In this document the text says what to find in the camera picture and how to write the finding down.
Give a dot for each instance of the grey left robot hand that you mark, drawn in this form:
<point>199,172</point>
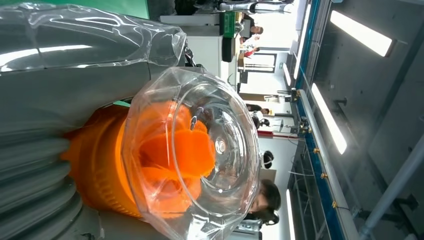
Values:
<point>66,86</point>

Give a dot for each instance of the orange bottle with clear cap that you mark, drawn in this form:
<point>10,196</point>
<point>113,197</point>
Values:
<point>185,149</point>

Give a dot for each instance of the white office desk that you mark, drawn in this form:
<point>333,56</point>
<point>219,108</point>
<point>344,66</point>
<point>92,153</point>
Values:
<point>205,49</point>

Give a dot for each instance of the green sign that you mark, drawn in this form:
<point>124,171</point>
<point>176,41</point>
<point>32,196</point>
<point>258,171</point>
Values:
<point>228,23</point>

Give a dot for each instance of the person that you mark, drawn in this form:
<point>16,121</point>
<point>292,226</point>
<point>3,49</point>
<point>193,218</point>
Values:
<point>267,159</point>
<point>255,107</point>
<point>268,198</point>
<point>255,30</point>

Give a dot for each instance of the red bar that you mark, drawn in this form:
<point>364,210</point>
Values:
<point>275,134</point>

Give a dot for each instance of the ceiling light strip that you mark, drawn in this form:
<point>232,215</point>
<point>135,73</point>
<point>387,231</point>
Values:
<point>329,119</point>
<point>290,215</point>
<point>287,74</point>
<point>361,31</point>

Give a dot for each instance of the grey ceiling pipe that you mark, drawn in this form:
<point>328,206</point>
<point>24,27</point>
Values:
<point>394,185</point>

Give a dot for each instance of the blue wall rail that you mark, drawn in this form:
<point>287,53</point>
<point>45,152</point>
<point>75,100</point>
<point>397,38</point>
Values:
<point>309,142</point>

